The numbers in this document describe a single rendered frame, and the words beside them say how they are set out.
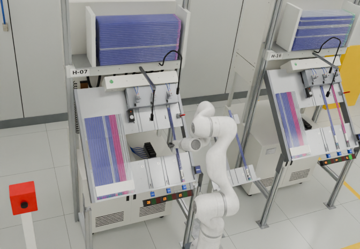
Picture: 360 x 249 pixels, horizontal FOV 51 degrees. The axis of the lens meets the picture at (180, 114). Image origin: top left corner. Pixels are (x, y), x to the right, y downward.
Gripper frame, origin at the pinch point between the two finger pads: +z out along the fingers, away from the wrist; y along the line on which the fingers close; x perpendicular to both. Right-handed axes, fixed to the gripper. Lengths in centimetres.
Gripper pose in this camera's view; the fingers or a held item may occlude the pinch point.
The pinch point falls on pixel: (176, 143)
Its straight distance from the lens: 253.4
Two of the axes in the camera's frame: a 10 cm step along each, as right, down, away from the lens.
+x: 1.4, 9.9, 0.0
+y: -9.2, 1.3, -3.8
